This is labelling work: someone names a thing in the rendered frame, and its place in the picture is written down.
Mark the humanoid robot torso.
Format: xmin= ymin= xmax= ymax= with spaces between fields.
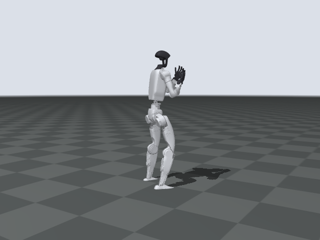
xmin=148 ymin=67 xmax=167 ymax=122

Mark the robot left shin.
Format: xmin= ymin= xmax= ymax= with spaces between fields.
xmin=146 ymin=145 xmax=158 ymax=180

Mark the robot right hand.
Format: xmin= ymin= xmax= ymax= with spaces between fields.
xmin=176 ymin=69 xmax=185 ymax=85

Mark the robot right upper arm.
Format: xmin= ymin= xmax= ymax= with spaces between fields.
xmin=159 ymin=70 xmax=177 ymax=98

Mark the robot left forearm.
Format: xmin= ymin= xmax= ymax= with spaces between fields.
xmin=166 ymin=79 xmax=177 ymax=93

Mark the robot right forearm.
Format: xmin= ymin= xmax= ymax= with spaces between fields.
xmin=174 ymin=82 xmax=182 ymax=96

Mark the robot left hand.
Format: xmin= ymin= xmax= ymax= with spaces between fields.
xmin=172 ymin=66 xmax=185 ymax=85

